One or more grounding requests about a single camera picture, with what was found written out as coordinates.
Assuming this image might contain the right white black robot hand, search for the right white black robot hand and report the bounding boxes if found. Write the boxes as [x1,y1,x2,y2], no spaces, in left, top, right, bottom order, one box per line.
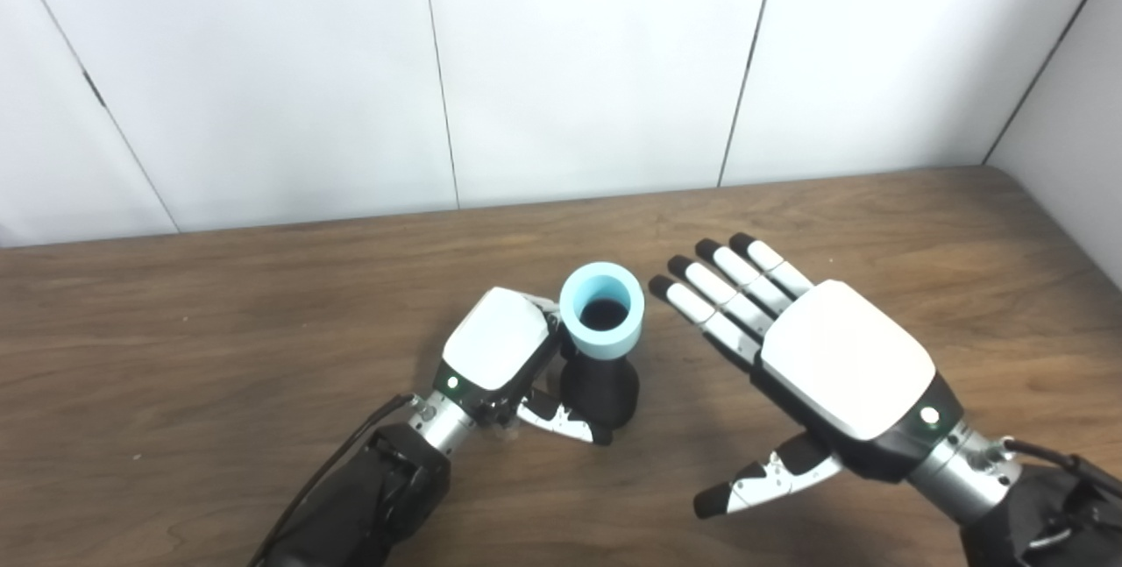
[648,232,965,521]

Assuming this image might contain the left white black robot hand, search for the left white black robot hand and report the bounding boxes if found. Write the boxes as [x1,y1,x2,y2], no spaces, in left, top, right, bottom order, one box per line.
[432,287,613,446]

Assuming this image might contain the light-blue cylindrical hose piece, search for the light-blue cylindrical hose piece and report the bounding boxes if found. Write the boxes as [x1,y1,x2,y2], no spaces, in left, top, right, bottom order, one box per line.
[559,262,646,361]

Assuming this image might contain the black flared nozzle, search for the black flared nozzle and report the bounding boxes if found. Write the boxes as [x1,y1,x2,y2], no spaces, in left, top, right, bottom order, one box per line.
[559,339,640,432]

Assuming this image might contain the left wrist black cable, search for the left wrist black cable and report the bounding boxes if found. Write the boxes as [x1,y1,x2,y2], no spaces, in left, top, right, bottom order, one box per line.
[248,393,430,567]

